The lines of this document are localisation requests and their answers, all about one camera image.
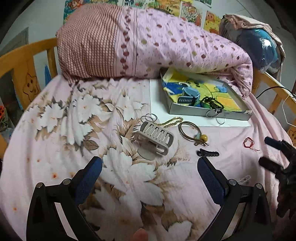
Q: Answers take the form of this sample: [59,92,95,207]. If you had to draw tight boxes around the floral pink bed sheet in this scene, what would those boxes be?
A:
[0,74,295,241]

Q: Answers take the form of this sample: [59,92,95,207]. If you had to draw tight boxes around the blue plastic wrapped bundle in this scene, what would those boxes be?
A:
[219,14,286,79]

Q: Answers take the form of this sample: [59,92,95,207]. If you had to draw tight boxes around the grey tray with cartoon liner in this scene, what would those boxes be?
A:
[160,68,252,120]

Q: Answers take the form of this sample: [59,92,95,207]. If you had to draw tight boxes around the black hair clip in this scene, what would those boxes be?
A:
[196,149,220,157]

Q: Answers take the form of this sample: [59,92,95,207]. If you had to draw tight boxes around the red string bracelet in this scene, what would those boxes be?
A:
[242,136,260,153]

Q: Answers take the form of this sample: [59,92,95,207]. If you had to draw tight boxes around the beige hair claw clip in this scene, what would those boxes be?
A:
[134,120,174,161]

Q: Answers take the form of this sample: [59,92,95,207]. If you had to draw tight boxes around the blue smart watch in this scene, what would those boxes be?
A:
[177,87,201,106]

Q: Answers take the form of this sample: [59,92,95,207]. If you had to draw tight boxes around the pink folded quilt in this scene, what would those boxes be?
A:
[56,3,253,97]

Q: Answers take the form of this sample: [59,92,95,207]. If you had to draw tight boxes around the small silver rings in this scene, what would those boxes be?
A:
[140,113,159,123]

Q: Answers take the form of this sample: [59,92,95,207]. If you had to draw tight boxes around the brown hair tie yellow bead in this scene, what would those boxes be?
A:
[178,121,209,146]

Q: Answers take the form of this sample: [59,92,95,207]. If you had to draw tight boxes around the yellow wooden bed frame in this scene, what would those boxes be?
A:
[0,38,296,151]

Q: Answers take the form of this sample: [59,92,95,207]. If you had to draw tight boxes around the gold chain bracelet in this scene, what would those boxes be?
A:
[159,116,184,129]

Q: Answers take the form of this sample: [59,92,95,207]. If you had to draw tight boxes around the black cable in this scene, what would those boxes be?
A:
[255,86,296,99]

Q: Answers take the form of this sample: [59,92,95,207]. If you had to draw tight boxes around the silver hoop earrings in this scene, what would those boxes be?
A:
[206,108,226,125]

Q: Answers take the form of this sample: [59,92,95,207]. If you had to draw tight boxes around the black beaded necklace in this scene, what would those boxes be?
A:
[200,96,225,110]

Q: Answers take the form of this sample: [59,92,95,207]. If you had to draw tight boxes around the white paper sheet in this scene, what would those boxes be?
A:
[149,79,250,127]

